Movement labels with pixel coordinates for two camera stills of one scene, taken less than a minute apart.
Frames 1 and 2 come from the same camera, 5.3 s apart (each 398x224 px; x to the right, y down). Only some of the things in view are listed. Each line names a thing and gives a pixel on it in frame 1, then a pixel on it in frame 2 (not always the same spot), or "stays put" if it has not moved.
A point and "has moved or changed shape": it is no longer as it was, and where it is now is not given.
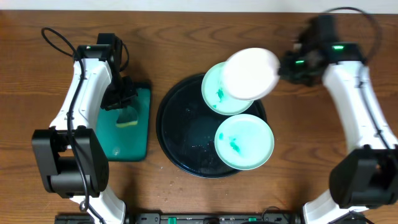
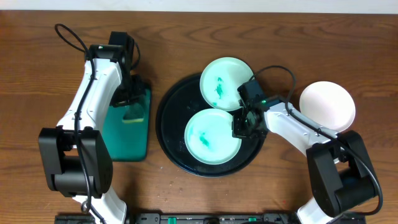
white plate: x=250 y=74 → x=328 y=104
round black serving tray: x=186 y=127 stays put
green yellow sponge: x=127 y=116 has moved or changed shape
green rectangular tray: x=130 y=143 stays put
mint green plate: x=244 y=142 → x=209 y=138
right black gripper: x=288 y=70 → x=241 y=126
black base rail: x=195 y=218 stays put
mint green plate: x=217 y=98 stays put
